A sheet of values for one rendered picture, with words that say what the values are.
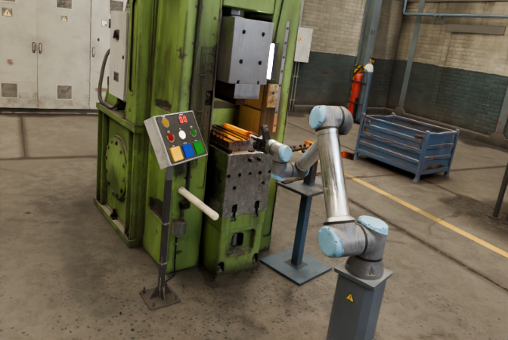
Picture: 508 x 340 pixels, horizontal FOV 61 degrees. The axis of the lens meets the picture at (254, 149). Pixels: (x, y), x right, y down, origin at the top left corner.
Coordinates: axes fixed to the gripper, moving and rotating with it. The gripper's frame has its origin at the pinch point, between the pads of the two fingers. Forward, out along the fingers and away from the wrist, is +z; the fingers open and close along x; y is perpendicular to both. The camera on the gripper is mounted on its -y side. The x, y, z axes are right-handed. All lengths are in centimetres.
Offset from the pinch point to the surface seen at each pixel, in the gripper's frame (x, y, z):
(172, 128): -61, -8, -8
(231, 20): -18, -69, 12
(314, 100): 578, 78, 534
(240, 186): -3.2, 36.3, 0.9
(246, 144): 1.5, 9.1, 7.2
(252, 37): -3, -61, 8
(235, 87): -12.2, -29.5, 7.7
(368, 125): 356, 48, 186
